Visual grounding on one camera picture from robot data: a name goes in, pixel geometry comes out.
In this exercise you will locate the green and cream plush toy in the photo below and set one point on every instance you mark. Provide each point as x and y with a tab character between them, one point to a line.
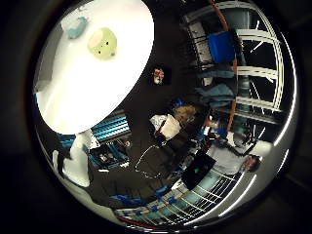
102	43

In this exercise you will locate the teal whale plush toy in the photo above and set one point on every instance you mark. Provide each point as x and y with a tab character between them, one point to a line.
77	28

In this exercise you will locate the small black box with toys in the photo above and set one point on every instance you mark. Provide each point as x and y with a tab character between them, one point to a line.
159	75

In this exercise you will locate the black tray with parts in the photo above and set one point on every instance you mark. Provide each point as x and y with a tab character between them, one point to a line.
109	156

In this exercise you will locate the teal blue striped rack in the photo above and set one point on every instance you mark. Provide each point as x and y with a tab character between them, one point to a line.
110	127

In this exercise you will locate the black computer monitor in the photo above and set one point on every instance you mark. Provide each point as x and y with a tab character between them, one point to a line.
198	169

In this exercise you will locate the person in grey shirt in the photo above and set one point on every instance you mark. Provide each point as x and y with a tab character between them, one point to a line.
227	159

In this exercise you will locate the orange curved pole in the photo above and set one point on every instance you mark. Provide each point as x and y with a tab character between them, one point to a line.
234	81

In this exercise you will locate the blue plastic chair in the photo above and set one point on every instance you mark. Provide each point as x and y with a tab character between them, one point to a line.
222	46

